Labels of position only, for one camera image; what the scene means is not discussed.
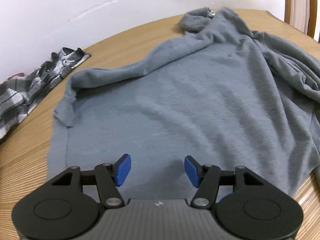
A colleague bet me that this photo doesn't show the grey hoodie red print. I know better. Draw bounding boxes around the grey hoodie red print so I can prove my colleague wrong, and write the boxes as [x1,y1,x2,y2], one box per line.
[47,8,319,199]

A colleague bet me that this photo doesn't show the black white plaid shirt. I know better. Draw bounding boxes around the black white plaid shirt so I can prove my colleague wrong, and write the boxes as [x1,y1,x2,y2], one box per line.
[1,47,90,139]

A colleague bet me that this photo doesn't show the wooden door frame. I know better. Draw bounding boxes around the wooden door frame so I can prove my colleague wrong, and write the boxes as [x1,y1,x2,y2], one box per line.
[284,0,319,42]

